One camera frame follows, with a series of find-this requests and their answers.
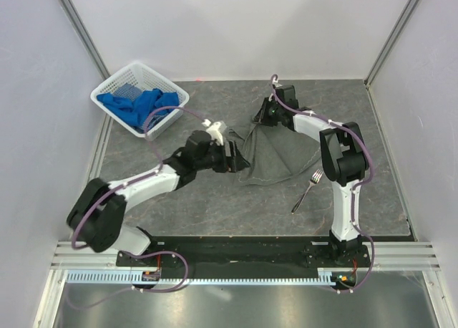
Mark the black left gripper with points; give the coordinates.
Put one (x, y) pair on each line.
(227, 163)

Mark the white plastic basket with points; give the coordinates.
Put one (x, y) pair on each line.
(129, 82)

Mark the silver fork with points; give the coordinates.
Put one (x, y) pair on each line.
(314, 180)

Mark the blue towel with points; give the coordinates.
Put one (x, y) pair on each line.
(135, 112)

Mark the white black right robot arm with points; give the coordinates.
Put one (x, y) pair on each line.
(343, 158)

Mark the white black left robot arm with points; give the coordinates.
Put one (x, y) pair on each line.
(97, 218)

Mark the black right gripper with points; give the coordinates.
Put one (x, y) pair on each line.
(260, 117)

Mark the aluminium frame post right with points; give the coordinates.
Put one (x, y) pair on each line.
(398, 28)

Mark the grey green napkin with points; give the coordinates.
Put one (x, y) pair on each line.
(275, 153)

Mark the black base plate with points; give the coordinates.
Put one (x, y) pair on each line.
(276, 256)

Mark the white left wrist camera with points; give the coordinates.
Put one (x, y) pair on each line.
(216, 130)

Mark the aluminium frame post left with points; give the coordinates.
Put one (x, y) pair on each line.
(82, 32)

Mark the aluminium frame post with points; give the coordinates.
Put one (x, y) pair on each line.
(82, 32)
(398, 28)

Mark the grey slotted cable duct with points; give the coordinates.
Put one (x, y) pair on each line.
(125, 277)

